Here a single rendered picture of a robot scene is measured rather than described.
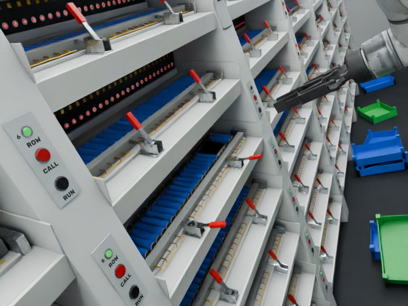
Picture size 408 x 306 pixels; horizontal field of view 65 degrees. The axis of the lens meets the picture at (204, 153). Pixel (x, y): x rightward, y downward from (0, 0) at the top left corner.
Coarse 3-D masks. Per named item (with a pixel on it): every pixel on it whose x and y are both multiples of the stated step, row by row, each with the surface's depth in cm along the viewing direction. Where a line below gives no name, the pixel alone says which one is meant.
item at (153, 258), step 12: (240, 132) 100; (228, 144) 94; (228, 156) 90; (216, 168) 84; (228, 168) 86; (204, 180) 80; (216, 180) 81; (204, 192) 77; (192, 204) 72; (180, 216) 69; (168, 228) 66; (180, 228) 68; (168, 240) 63; (156, 252) 61; (156, 264) 60
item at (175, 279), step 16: (224, 128) 105; (240, 128) 102; (256, 128) 100; (224, 144) 100; (256, 144) 97; (256, 160) 97; (176, 176) 87; (224, 176) 85; (240, 176) 84; (224, 192) 78; (208, 208) 74; (224, 208) 75; (192, 240) 66; (208, 240) 68; (176, 256) 63; (192, 256) 62; (176, 272) 59; (192, 272) 62; (176, 288) 56; (176, 304) 57
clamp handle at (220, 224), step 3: (195, 222) 66; (213, 222) 64; (216, 222) 64; (219, 222) 63; (222, 222) 63; (225, 222) 63; (195, 225) 66; (198, 225) 66; (201, 225) 66; (204, 225) 65; (207, 225) 65; (210, 225) 64; (213, 225) 63; (216, 225) 63; (219, 225) 63; (222, 225) 62; (225, 225) 63
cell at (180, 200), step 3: (162, 195) 77; (165, 195) 77; (168, 195) 77; (171, 195) 77; (162, 198) 77; (165, 198) 76; (168, 198) 76; (171, 198) 76; (174, 198) 76; (177, 198) 75; (180, 198) 75; (183, 198) 75; (171, 201) 76; (174, 201) 75; (177, 201) 75; (180, 201) 75; (183, 201) 74; (183, 204) 75
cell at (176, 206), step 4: (160, 200) 75; (164, 200) 75; (156, 204) 75; (160, 204) 75; (164, 204) 74; (168, 204) 74; (172, 204) 74; (176, 204) 73; (180, 204) 73; (176, 208) 73
